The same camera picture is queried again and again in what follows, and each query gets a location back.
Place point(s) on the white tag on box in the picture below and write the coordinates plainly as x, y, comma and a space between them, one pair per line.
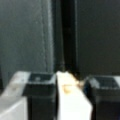
72, 102

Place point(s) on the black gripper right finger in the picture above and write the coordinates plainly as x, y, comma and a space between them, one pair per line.
104, 94

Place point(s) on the black grey storage box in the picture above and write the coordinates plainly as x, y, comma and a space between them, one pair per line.
79, 36

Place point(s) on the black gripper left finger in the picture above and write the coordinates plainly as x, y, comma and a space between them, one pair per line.
41, 93

